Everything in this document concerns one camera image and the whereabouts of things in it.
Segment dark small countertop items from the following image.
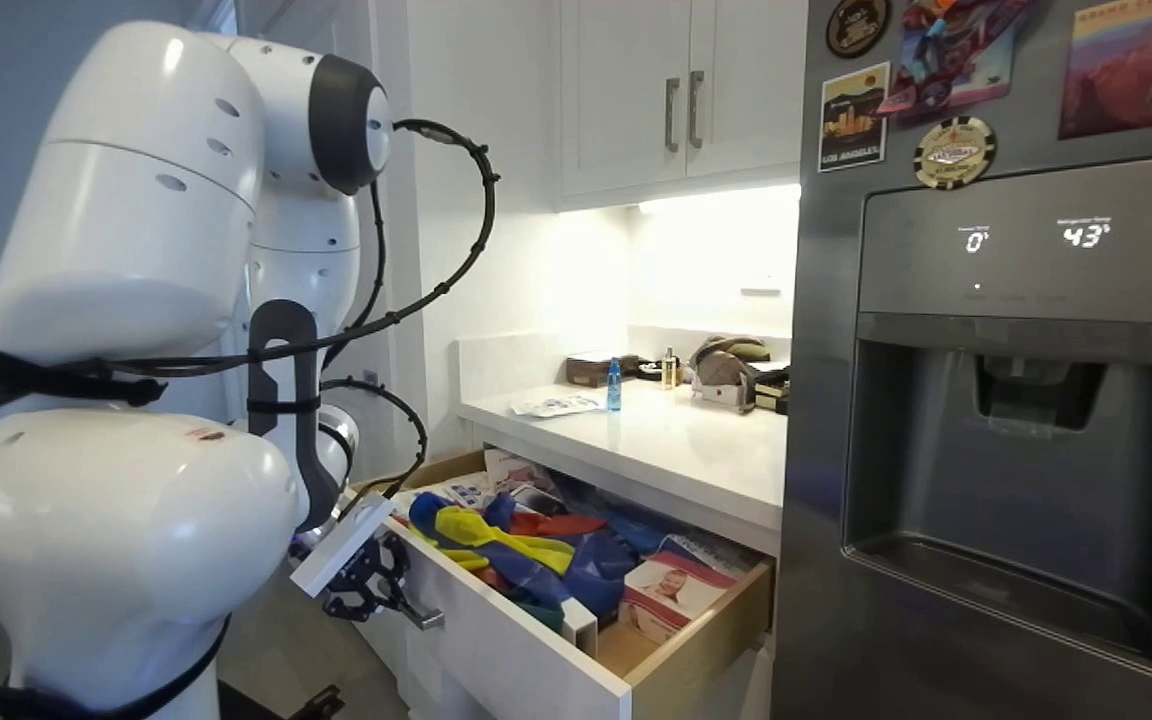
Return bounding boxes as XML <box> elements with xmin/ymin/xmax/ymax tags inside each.
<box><xmin>744</xmin><ymin>361</ymin><xmax>796</xmax><ymax>421</ymax></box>

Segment colourful cartoon fridge magnet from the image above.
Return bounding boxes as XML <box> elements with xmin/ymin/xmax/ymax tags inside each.
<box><xmin>884</xmin><ymin>0</ymin><xmax>1045</xmax><ymax>132</ymax></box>

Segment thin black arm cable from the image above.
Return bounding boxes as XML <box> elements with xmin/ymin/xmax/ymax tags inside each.
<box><xmin>104</xmin><ymin>117</ymin><xmax>505</xmax><ymax>512</ymax></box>

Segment silver wall cabinet handle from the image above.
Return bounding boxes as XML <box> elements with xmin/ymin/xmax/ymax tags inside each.
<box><xmin>660</xmin><ymin>70</ymin><xmax>685</xmax><ymax>155</ymax></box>
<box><xmin>685</xmin><ymin>65</ymin><xmax>707</xmax><ymax>152</ymax></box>

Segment small white block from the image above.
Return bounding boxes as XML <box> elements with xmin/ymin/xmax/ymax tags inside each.
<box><xmin>557</xmin><ymin>593</ymin><xmax>606</xmax><ymax>654</ymax></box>

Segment white counter cabinet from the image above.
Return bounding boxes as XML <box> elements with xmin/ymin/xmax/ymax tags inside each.
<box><xmin>454</xmin><ymin>376</ymin><xmax>791</xmax><ymax>559</ymax></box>

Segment yellow and blue utensil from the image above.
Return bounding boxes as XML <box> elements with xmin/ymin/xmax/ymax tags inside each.
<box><xmin>403</xmin><ymin>489</ymin><xmax>581</xmax><ymax>581</ymax></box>

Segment colourful items in drawer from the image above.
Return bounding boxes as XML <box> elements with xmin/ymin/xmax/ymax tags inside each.
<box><xmin>480</xmin><ymin>496</ymin><xmax>667</xmax><ymax>631</ymax></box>

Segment poker chip fridge magnet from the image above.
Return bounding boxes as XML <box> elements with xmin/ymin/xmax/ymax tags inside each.
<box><xmin>910</xmin><ymin>112</ymin><xmax>1005</xmax><ymax>195</ymax></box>

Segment white and red box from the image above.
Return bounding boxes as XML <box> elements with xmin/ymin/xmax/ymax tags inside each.
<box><xmin>619</xmin><ymin>544</ymin><xmax>741</xmax><ymax>644</ymax></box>

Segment stainless steel refrigerator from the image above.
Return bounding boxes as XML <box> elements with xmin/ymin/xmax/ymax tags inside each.
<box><xmin>773</xmin><ymin>0</ymin><xmax>1152</xmax><ymax>720</ymax></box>

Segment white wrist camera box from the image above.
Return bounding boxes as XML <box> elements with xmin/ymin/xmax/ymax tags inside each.
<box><xmin>283</xmin><ymin>493</ymin><xmax>400</xmax><ymax>602</ymax></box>

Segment white wall cabinet door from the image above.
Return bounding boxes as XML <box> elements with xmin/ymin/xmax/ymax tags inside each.
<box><xmin>557</xmin><ymin>0</ymin><xmax>695</xmax><ymax>212</ymax></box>
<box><xmin>685</xmin><ymin>0</ymin><xmax>809</xmax><ymax>187</ymax></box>

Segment rectangular dark fridge magnet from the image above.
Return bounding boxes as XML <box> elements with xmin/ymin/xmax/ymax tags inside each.
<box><xmin>812</xmin><ymin>55</ymin><xmax>896</xmax><ymax>175</ymax></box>

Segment blue plastic bottle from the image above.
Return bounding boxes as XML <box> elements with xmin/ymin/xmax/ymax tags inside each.
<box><xmin>602</xmin><ymin>351</ymin><xmax>630</xmax><ymax>417</ymax></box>

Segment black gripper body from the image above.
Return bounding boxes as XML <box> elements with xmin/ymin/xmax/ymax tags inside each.
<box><xmin>320</xmin><ymin>537</ymin><xmax>410</xmax><ymax>623</ymax></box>

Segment white printed paper sheet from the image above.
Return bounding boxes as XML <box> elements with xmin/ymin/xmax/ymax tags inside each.
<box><xmin>505</xmin><ymin>383</ymin><xmax>607</xmax><ymax>425</ymax></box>

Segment white drawer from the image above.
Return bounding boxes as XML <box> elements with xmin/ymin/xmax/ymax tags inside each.
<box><xmin>355</xmin><ymin>442</ymin><xmax>779</xmax><ymax>720</ymax></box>

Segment red flat item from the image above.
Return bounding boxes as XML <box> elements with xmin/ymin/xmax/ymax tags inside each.
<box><xmin>540</xmin><ymin>507</ymin><xmax>617</xmax><ymax>544</ymax></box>

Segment printed paper packet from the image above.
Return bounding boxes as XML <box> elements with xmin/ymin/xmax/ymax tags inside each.
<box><xmin>444</xmin><ymin>442</ymin><xmax>570</xmax><ymax>521</ymax></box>

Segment red landscape photo magnet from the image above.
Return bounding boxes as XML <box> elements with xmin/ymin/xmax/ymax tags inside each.
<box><xmin>1056</xmin><ymin>0</ymin><xmax>1152</xmax><ymax>143</ymax></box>

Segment round black fridge magnet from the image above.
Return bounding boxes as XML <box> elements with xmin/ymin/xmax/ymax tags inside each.
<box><xmin>820</xmin><ymin>0</ymin><xmax>896</xmax><ymax>65</ymax></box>

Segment brown leather box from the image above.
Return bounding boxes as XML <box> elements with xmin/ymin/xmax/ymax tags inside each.
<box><xmin>561</xmin><ymin>351</ymin><xmax>617</xmax><ymax>390</ymax></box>

